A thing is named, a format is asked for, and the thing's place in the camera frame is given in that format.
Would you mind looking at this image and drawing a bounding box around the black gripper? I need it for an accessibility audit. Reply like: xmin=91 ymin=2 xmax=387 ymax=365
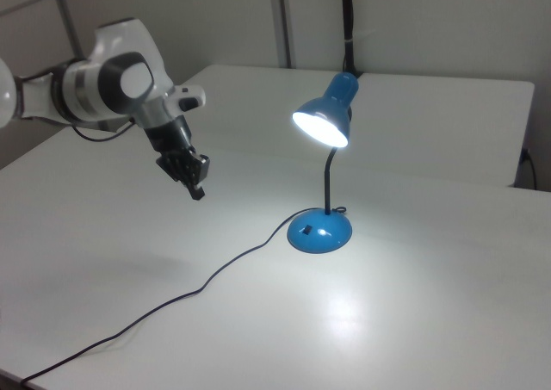
xmin=143 ymin=115 xmax=213 ymax=203

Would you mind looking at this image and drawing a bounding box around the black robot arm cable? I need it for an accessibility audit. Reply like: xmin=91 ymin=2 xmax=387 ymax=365
xmin=70 ymin=120 xmax=136 ymax=143

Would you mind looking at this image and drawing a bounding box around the thin black wall cable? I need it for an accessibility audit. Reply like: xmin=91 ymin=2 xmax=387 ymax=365
xmin=521 ymin=147 xmax=540 ymax=190

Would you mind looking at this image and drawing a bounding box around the black vertical pole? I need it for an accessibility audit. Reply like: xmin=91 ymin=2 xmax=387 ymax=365
xmin=340 ymin=0 xmax=362 ymax=76

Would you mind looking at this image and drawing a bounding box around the blue gooseneck desk lamp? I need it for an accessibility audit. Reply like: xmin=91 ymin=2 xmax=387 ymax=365
xmin=286 ymin=71 xmax=361 ymax=255

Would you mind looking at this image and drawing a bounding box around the grey partition post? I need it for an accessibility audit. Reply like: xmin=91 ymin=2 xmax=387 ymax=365
xmin=269 ymin=0 xmax=299 ymax=70

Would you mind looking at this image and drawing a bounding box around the black lamp power cable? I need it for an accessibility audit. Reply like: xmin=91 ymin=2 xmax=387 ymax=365
xmin=19 ymin=204 xmax=348 ymax=386

